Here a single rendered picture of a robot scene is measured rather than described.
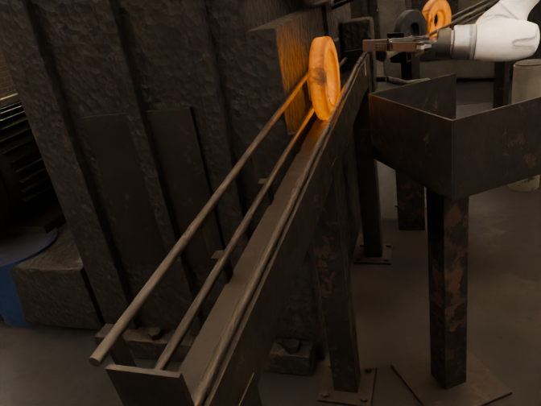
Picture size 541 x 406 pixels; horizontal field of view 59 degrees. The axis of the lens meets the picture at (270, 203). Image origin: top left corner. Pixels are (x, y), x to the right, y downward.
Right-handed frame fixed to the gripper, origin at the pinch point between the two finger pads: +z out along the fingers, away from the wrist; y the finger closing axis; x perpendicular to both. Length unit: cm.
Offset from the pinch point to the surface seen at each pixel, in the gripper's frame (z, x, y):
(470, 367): -30, -71, -46
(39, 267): 100, -59, -45
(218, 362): 3, -12, -113
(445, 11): -20, 2, 62
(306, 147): 9, -13, -50
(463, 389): -28, -71, -54
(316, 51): 8.2, 5.3, -40.0
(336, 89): 5.9, -5.3, -29.4
